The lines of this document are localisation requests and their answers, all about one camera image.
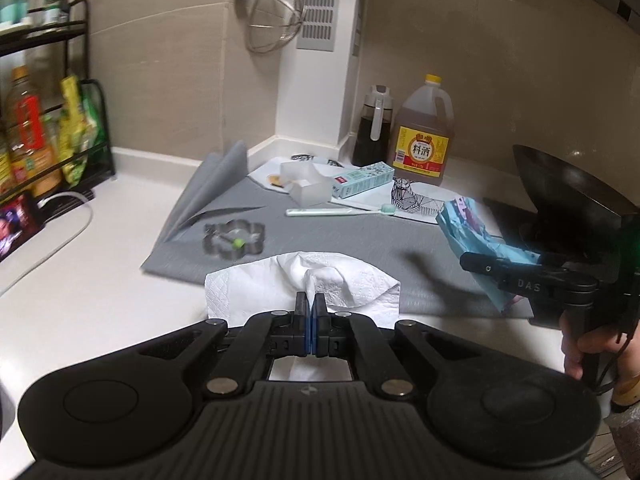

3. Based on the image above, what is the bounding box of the white paper napkin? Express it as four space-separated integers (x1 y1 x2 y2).
203 250 403 380

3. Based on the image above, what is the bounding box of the green white toothbrush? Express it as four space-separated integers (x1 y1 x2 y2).
285 205 396 218

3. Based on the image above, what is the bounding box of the white translucent plastic container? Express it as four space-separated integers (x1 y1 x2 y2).
280 162 332 208

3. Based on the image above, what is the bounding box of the toothpaste box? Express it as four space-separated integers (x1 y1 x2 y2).
331 162 395 200

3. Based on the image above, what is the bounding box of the blue plastic wrapper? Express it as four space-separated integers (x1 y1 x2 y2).
435 196 542 313

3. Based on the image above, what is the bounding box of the person right hand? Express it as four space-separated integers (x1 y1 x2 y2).
560 312 640 408

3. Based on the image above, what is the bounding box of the black wok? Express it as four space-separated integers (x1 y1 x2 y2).
512 144 639 283

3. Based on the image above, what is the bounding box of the grey cloth mat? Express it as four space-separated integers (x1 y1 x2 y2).
142 143 533 318

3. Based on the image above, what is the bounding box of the white paper with drawing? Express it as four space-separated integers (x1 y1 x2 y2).
331 179 459 224

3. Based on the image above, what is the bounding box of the dark soy sauce dispenser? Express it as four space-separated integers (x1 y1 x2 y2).
352 84 393 167

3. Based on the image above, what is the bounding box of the cooking wine jug yellow label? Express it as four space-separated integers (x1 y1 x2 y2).
387 74 454 186

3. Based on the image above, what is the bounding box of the yellow green snack bag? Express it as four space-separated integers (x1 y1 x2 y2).
58 75 105 188

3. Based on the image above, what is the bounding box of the black spice rack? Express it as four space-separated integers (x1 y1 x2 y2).
0 0 117 216

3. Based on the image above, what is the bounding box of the oil bottle red label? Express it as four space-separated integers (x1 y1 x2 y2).
4 65 62 197

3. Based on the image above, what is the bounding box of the white cable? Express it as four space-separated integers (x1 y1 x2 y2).
0 190 94 297

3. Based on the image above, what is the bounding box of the grey wall vent grille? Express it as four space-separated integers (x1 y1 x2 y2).
296 0 340 52

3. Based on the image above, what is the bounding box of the hanging wire strainer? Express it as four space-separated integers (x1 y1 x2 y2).
245 0 305 54

